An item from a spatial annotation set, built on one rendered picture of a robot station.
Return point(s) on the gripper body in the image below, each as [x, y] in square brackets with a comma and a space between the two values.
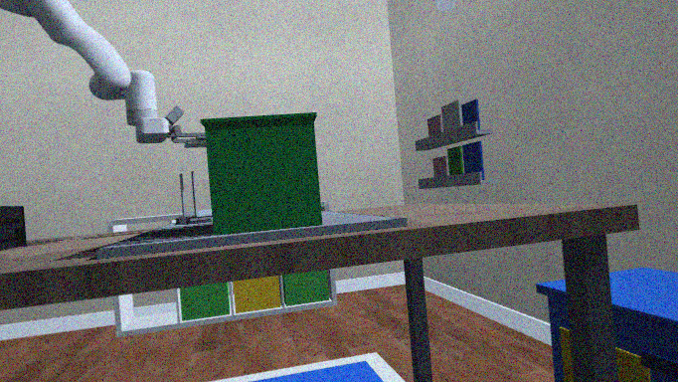
[151, 130]

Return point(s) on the green bin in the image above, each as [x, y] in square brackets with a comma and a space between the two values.
[263, 172]

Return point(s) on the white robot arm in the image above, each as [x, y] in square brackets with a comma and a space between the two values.
[111, 79]

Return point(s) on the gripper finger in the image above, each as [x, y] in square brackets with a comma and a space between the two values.
[175, 139]
[177, 130]

